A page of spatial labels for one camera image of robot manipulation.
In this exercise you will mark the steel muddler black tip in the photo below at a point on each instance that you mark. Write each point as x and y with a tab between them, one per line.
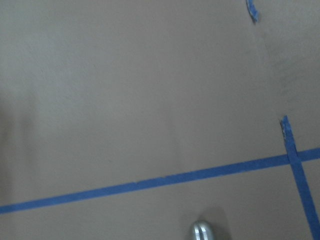
201	230

